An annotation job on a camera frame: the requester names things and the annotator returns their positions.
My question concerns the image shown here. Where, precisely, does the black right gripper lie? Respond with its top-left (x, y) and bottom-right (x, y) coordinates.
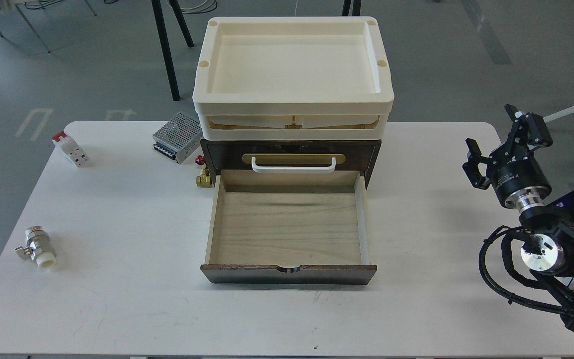
top-left (462, 104), bottom-right (553, 208)

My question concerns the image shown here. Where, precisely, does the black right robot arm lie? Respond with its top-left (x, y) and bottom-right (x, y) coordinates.
top-left (462, 104), bottom-right (574, 332)

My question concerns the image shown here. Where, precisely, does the dark wooden cabinet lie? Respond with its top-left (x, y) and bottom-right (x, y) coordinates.
top-left (200, 139), bottom-right (382, 183)

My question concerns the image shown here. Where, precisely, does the open wooden drawer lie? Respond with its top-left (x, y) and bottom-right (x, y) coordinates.
top-left (201, 170), bottom-right (377, 285)

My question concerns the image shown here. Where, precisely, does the cream plastic tray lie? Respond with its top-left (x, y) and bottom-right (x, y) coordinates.
top-left (193, 16), bottom-right (394, 141)

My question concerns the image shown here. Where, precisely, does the metal mesh power supply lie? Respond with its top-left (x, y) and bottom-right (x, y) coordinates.
top-left (152, 112), bottom-right (202, 164)

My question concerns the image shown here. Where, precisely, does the black table leg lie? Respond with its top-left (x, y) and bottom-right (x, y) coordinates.
top-left (150, 0), bottom-right (194, 102)

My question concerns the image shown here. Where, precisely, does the white red power socket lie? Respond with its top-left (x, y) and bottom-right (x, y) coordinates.
top-left (51, 131), bottom-right (89, 167)

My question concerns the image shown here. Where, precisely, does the silver white pipe valve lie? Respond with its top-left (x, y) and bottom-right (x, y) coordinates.
top-left (14, 226), bottom-right (57, 269)

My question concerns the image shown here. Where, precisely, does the white drawer handle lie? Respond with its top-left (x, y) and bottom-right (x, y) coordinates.
top-left (251, 157), bottom-right (337, 174)

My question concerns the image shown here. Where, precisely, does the brass valve red handle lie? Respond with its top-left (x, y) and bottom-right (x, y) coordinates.
top-left (194, 155), bottom-right (212, 187)

